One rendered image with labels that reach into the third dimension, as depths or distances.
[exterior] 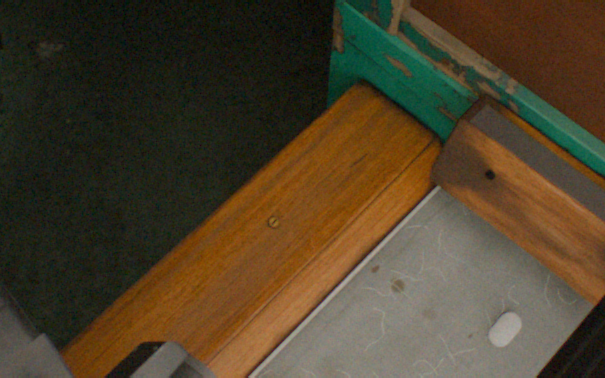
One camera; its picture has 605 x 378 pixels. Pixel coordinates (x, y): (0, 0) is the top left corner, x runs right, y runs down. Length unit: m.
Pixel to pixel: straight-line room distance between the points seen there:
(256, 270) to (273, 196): 0.07
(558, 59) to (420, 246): 0.21
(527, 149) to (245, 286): 0.25
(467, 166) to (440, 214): 0.09
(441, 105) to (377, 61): 0.07
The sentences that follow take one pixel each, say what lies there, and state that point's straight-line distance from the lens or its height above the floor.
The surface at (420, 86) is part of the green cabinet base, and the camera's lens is 0.83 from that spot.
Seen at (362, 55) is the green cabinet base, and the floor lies 0.79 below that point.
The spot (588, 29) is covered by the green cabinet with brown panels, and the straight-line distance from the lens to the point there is 0.68.
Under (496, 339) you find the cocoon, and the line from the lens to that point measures 0.79.
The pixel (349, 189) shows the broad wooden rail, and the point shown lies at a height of 0.76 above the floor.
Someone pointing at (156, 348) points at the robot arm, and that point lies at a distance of 0.62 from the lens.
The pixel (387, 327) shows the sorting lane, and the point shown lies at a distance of 0.79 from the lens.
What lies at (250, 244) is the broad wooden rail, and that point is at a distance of 0.79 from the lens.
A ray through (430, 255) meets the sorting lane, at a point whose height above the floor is 0.74.
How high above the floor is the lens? 1.48
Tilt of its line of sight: 62 degrees down
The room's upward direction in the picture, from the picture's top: 2 degrees clockwise
